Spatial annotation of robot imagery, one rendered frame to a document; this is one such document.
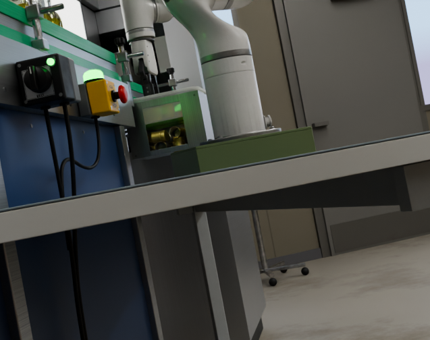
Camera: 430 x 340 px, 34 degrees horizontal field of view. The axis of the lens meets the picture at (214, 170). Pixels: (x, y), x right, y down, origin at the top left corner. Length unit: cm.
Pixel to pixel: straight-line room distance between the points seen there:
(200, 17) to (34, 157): 51
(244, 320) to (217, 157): 145
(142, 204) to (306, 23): 506
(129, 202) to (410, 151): 35
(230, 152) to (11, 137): 46
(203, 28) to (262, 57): 405
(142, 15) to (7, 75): 93
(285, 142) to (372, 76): 444
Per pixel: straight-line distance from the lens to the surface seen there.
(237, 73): 159
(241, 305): 282
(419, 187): 94
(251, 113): 159
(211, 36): 160
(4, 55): 125
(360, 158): 86
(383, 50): 602
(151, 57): 210
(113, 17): 293
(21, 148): 128
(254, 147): 149
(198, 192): 79
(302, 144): 153
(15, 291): 113
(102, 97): 152
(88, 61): 174
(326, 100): 572
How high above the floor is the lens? 74
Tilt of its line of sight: 1 degrees up
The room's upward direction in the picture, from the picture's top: 11 degrees counter-clockwise
